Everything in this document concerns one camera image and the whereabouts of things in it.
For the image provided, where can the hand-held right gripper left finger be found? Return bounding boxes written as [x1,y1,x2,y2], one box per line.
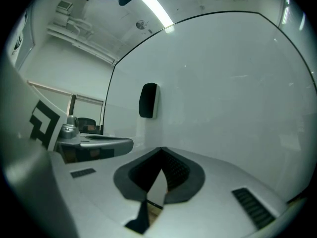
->
[49,147,163,238]

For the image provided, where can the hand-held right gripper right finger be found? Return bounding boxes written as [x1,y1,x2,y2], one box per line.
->
[148,147,289,238]

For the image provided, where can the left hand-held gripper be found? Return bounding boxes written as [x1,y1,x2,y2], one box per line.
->
[29,99,134,164]

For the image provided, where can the black and white eraser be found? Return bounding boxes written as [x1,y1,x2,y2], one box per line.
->
[138,82,159,119]

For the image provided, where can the white whiteboard with black frame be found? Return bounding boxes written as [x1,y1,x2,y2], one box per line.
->
[102,10,317,205]

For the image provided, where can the white ceiling pipes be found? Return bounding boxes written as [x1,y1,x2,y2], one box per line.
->
[46,16,117,65]

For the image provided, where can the white door with glass panel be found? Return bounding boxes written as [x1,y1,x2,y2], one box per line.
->
[8,10,36,66]

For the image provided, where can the long ceiling light strip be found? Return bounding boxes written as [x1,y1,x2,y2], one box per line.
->
[139,0,175,34]

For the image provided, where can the white wall-mounted ventilation unit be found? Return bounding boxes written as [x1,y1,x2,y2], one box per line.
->
[53,0,73,27]

